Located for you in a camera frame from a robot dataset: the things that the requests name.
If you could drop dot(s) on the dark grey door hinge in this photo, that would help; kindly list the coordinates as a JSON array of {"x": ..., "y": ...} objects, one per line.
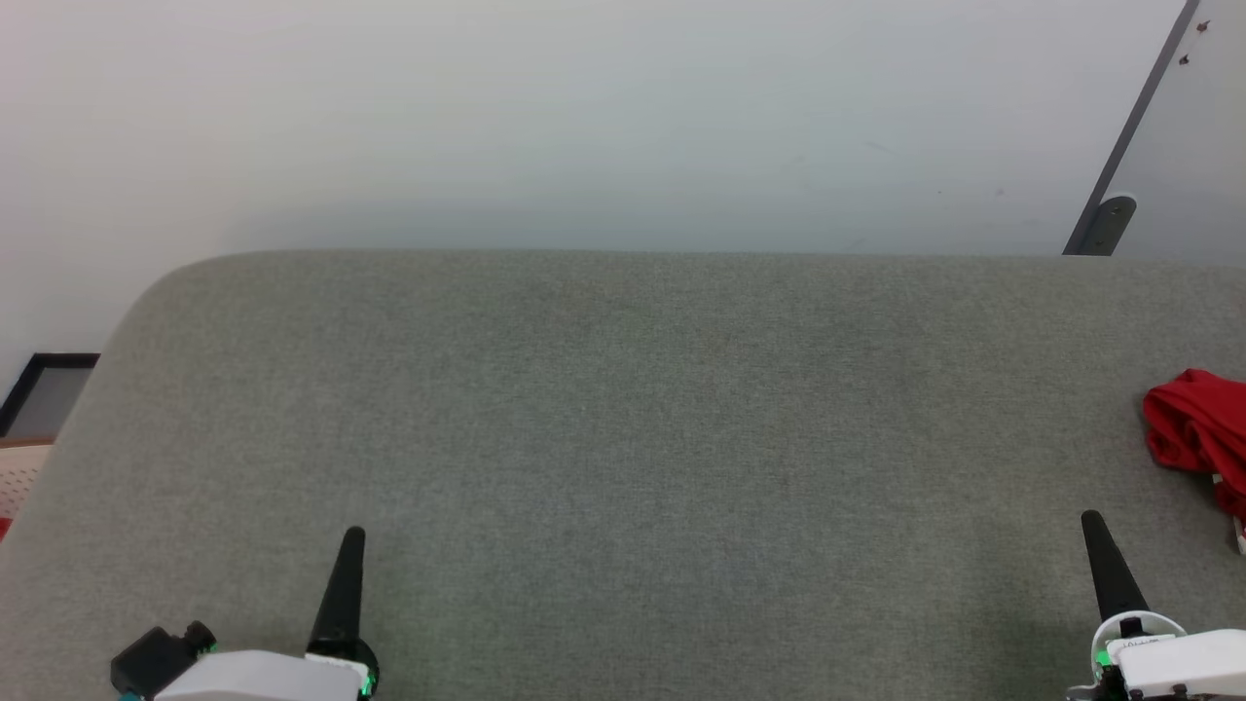
[{"x": 1110, "y": 226}]

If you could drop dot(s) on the red and white jersey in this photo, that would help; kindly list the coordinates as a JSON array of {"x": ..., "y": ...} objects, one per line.
[{"x": 1202, "y": 424}]

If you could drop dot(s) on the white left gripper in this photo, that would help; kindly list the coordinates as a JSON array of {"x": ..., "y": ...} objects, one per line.
[{"x": 263, "y": 680}]

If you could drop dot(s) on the black framed panel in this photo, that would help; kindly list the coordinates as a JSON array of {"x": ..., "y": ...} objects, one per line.
[{"x": 49, "y": 394}]

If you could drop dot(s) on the beige perforated basket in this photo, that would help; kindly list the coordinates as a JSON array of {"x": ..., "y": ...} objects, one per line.
[{"x": 19, "y": 482}]

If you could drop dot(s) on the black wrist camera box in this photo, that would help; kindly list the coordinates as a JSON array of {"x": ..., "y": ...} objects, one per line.
[{"x": 156, "y": 660}]

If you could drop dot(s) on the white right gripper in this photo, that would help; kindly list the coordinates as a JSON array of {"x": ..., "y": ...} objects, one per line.
[{"x": 1188, "y": 667}]

